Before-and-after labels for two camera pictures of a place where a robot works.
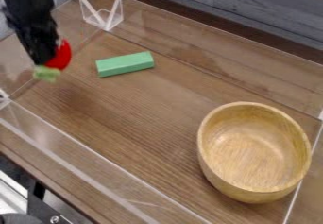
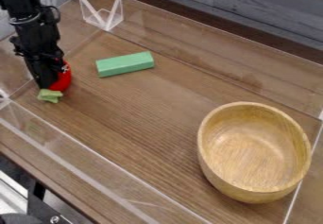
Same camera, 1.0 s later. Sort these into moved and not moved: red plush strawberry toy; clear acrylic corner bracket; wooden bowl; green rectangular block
Moved: red plush strawberry toy
Not moved: green rectangular block; clear acrylic corner bracket; wooden bowl
